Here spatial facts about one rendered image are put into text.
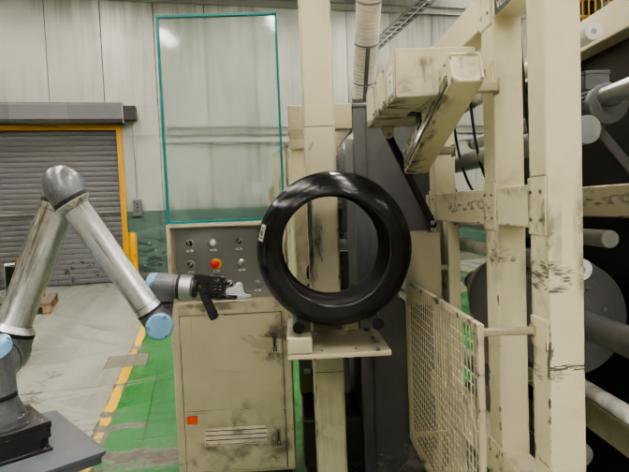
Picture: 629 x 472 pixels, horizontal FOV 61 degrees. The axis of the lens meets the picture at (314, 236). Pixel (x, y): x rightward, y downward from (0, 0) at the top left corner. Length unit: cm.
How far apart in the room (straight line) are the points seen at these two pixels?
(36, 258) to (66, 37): 1005
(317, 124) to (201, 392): 134
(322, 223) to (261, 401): 92
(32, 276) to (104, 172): 935
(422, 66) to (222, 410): 177
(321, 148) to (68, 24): 1002
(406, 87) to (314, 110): 67
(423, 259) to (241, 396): 107
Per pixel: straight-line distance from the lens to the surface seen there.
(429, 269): 223
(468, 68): 163
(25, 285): 201
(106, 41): 1177
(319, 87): 227
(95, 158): 1135
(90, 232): 185
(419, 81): 168
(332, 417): 239
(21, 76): 1189
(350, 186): 185
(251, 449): 271
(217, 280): 197
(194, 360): 259
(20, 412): 196
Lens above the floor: 132
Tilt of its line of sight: 3 degrees down
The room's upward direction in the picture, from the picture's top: 2 degrees counter-clockwise
